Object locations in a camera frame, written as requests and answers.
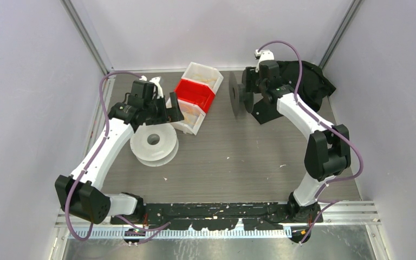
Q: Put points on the black cloth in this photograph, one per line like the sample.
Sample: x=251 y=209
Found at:
x=314 y=86

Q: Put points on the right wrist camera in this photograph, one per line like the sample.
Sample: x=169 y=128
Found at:
x=263 y=55

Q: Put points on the white plastic bin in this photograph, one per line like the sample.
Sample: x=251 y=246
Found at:
x=204 y=75
x=193 y=118

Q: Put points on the white perforated spool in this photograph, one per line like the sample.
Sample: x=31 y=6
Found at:
x=155 y=145

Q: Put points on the far white plastic bin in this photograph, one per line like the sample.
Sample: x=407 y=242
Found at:
x=204 y=75

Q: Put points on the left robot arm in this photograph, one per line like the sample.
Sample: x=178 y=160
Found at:
x=80 y=193

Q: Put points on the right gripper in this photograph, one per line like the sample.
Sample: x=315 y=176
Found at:
x=251 y=75

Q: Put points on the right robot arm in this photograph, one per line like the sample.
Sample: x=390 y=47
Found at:
x=294 y=90

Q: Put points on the black perforated spool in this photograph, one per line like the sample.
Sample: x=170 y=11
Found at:
x=240 y=95

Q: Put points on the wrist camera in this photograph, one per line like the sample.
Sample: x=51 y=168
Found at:
x=158 y=91
x=263 y=55

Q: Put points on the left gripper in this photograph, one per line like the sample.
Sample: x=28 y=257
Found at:
x=169 y=115

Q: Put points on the near white plastic bin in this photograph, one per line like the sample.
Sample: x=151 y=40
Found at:
x=193 y=118

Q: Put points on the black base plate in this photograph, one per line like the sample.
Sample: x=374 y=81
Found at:
x=219 y=216

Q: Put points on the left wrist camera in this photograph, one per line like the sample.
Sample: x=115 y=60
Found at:
x=158 y=91

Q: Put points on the red plastic bin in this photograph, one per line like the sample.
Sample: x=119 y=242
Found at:
x=195 y=93

